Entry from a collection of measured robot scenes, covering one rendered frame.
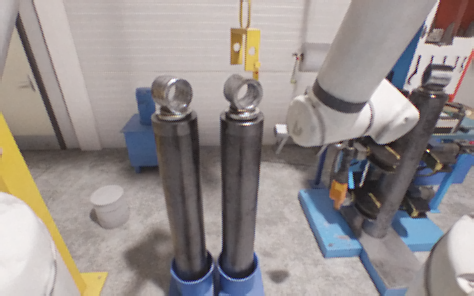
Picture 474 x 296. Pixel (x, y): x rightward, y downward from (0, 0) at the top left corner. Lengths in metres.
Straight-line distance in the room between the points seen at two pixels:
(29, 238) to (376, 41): 0.39
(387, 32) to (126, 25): 3.45
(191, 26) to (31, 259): 3.34
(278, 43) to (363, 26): 3.25
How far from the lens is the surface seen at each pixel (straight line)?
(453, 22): 1.82
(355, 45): 0.35
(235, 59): 1.16
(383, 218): 2.47
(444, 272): 0.27
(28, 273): 0.26
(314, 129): 0.39
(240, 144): 1.11
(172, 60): 3.56
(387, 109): 0.49
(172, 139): 1.12
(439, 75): 2.01
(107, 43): 3.76
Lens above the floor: 1.90
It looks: 29 degrees down
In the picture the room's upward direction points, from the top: 1 degrees clockwise
